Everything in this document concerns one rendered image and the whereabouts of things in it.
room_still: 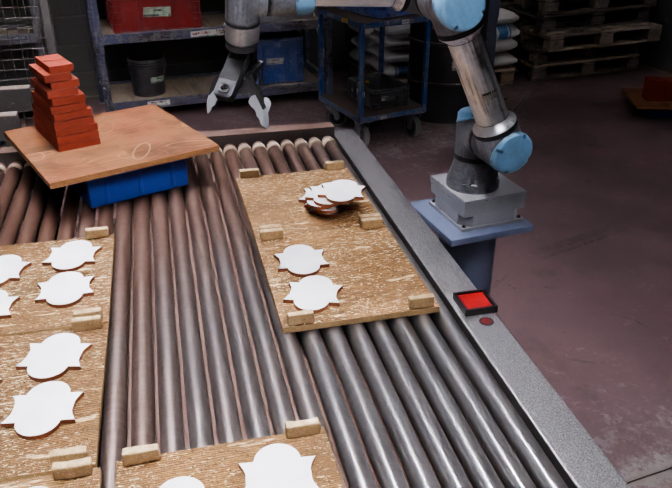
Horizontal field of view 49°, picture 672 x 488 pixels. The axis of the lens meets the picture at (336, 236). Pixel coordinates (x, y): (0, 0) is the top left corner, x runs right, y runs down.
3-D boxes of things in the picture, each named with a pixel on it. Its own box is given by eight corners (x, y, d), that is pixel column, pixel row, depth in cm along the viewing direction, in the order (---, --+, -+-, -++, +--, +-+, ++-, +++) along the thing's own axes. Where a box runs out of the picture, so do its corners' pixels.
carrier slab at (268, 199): (346, 171, 232) (346, 166, 231) (385, 228, 197) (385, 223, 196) (236, 182, 224) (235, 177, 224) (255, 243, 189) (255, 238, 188)
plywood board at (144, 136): (154, 108, 256) (153, 103, 255) (219, 150, 220) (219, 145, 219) (4, 136, 231) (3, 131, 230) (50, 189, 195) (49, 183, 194)
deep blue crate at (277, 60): (293, 69, 638) (292, 26, 621) (305, 81, 603) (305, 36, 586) (236, 74, 625) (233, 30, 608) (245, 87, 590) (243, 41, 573)
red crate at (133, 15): (191, 17, 589) (188, -20, 576) (203, 28, 552) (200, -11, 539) (107, 23, 569) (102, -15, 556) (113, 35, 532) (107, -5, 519)
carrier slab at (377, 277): (385, 229, 196) (385, 224, 195) (439, 312, 161) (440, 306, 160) (255, 244, 189) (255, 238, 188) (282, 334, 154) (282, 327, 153)
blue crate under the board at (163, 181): (151, 154, 245) (148, 126, 240) (191, 185, 222) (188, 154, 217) (58, 175, 229) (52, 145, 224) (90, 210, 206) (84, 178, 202)
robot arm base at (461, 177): (477, 170, 221) (480, 139, 217) (509, 188, 209) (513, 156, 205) (435, 179, 215) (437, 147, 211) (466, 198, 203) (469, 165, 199)
